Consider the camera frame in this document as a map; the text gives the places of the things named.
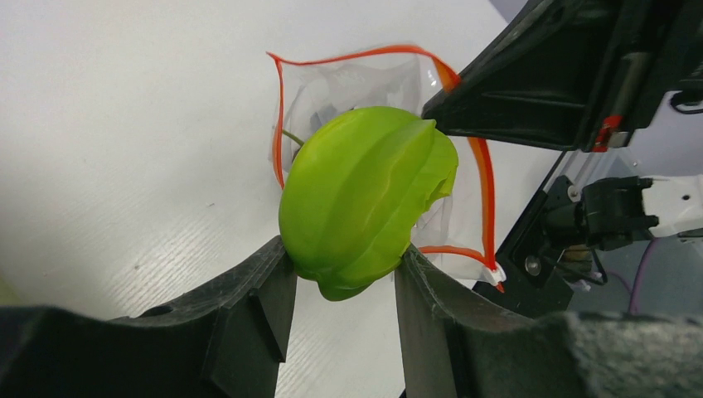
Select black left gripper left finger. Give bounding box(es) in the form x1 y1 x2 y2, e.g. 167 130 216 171
1 237 297 397

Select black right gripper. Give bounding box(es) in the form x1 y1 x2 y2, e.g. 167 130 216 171
422 1 702 153

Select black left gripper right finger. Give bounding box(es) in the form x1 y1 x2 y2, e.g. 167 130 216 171
395 247 702 397

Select clear zip bag orange zipper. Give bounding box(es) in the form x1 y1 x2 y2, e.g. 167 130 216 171
266 43 507 294

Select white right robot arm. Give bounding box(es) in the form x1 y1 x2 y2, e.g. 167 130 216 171
423 1 702 250

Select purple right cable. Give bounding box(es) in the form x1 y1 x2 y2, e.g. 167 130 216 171
606 237 660 315

